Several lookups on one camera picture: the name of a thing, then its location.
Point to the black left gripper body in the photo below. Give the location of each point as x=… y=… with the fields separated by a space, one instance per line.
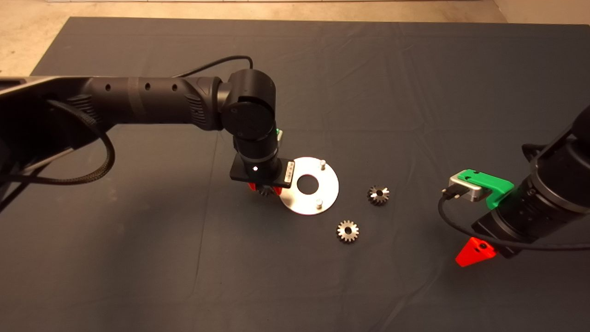
x=244 y=173

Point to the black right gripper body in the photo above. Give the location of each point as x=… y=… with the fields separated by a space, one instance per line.
x=507 y=230

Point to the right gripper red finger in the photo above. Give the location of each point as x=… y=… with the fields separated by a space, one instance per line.
x=472 y=253

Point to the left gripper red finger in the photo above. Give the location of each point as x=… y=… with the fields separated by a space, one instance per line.
x=252 y=186
x=278 y=190

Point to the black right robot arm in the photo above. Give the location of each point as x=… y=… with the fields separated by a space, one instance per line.
x=567 y=175

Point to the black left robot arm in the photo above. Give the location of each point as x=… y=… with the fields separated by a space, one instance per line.
x=147 y=99

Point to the round metal carrier plate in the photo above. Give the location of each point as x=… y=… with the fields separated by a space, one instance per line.
x=329 y=184

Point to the dark grey table cloth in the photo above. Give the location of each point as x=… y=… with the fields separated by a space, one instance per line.
x=295 y=286

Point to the green right camera mount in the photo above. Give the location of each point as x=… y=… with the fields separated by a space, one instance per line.
x=495 y=184

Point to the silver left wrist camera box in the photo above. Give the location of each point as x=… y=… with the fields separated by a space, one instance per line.
x=280 y=137

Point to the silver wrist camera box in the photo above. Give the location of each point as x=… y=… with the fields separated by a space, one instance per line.
x=280 y=137
x=465 y=189

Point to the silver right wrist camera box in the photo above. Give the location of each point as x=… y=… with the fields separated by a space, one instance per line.
x=465 y=189

